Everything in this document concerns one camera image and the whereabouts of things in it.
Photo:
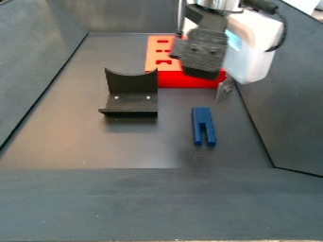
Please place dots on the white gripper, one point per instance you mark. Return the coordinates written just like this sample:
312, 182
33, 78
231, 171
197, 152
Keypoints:
252, 34

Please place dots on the blue square-circle peg object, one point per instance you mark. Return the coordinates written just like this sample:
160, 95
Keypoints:
203, 124

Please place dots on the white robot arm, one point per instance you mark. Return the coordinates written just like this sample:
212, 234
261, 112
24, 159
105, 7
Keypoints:
235, 6

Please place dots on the red shape-sorter fixture block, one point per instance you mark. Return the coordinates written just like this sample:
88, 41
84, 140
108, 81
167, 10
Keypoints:
169, 74

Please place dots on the black curved regrasp stand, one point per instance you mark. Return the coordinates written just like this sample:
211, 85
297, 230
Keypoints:
132, 94

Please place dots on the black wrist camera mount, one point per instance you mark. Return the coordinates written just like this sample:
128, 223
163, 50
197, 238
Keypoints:
200, 41

